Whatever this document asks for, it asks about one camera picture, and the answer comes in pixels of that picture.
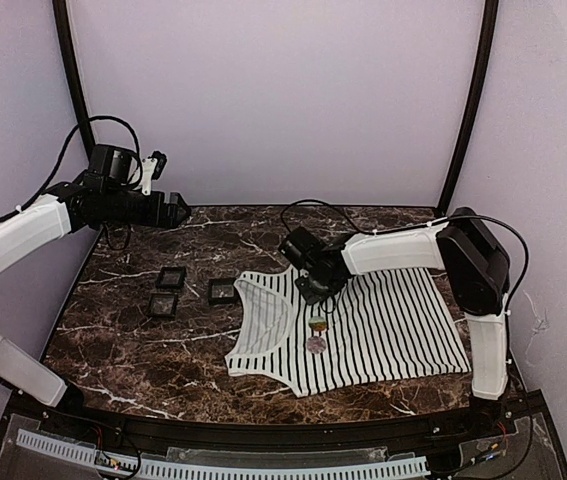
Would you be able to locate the purple round brooch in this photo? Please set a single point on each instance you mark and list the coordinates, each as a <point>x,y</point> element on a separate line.
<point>316,345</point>

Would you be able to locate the black square box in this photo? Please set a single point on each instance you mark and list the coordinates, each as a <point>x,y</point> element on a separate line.
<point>221,291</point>
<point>162,305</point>
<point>171,278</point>

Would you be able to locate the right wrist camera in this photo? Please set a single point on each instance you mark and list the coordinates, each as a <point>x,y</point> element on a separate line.
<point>300,248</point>

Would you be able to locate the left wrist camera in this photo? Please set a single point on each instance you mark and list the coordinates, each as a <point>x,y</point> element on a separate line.
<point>152,168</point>

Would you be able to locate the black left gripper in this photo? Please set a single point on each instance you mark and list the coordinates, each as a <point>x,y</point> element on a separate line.
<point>167,208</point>

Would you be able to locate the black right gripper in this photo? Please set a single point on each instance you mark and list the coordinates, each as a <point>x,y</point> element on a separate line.
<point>304,288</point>

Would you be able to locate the black left frame post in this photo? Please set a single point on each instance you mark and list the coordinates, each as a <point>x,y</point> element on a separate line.
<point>74,76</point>

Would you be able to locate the black square box rear left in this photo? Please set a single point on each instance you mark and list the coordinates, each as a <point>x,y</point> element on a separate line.
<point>171,278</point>

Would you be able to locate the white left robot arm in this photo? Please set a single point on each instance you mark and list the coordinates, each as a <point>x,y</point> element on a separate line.
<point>115,188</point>

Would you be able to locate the black square box front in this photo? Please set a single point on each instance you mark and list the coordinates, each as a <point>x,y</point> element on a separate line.
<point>162,305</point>

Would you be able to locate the black square box right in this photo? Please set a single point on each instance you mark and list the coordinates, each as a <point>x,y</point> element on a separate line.
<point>221,291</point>

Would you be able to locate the black right frame post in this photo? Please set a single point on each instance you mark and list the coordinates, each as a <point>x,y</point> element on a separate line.
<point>475,90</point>

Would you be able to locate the striped black white garment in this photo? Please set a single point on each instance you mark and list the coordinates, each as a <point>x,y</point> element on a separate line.
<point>383,326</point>

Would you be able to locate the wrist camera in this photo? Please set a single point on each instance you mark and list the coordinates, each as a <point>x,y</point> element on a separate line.
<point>300,248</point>
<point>152,168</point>

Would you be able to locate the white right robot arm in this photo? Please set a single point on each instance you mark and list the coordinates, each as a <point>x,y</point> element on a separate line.
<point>461,245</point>

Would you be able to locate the black frame post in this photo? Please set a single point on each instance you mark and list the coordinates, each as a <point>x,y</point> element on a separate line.
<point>475,90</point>
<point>74,76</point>

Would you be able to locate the white slotted cable duct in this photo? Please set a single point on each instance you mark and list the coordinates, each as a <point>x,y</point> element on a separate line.
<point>183,463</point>

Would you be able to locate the black front table rail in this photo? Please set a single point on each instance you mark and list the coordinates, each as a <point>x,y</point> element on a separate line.
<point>151,435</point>

